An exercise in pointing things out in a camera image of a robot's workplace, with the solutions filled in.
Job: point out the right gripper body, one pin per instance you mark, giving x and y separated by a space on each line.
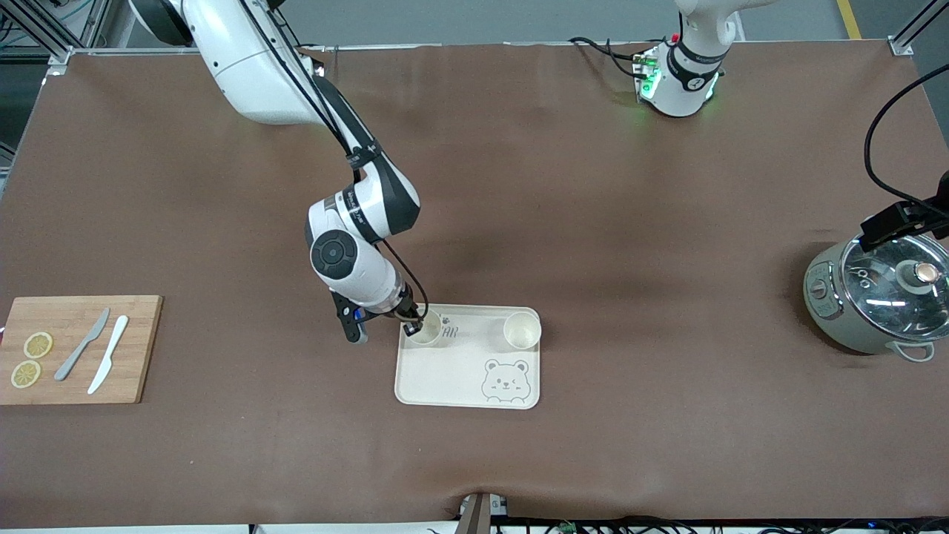
405 308

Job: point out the wooden cutting board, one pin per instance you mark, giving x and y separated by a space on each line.
81 371

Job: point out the grey plastic knife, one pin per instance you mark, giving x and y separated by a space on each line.
78 348

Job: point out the glass pot lid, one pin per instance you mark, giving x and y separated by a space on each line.
882 289

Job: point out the aluminium frame post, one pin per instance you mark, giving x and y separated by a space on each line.
44 37
916 30

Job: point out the cream bear print tray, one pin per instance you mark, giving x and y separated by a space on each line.
460 374

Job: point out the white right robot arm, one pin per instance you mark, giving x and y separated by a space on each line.
252 67

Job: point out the white plastic knife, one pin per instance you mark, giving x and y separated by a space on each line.
110 352

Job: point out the lemon slice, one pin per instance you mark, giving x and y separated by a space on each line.
38 345
25 374

